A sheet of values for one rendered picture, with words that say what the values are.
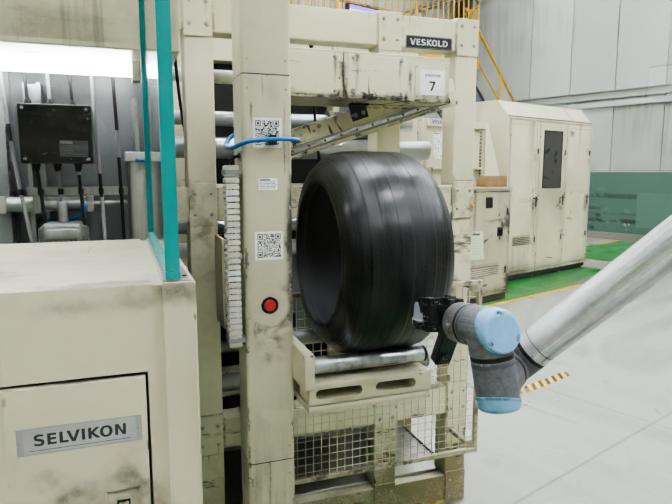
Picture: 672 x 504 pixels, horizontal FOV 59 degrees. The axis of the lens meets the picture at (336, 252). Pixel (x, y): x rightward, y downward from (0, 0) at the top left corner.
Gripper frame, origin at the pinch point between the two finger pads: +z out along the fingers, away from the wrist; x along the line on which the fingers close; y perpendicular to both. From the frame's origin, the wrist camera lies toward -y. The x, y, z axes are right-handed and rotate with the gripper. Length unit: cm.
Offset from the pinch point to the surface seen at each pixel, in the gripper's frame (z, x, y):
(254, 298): 17.4, 38.4, 7.5
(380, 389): 13.5, 5.3, -20.0
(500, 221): 404, -314, 34
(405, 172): 4.2, -0.7, 38.7
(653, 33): 732, -915, 393
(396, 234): -4.1, 6.7, 22.5
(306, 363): 8.0, 27.8, -9.1
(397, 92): 36, -15, 68
